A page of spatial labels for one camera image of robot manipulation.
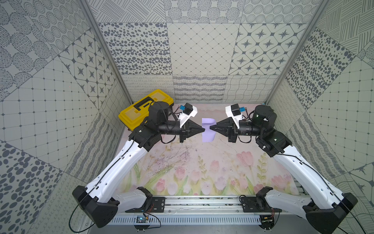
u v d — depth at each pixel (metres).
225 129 0.54
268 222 0.73
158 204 0.74
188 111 0.50
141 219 0.72
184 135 0.52
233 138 0.52
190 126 0.54
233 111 0.48
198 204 0.76
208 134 0.59
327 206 0.38
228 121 0.54
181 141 0.54
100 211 0.38
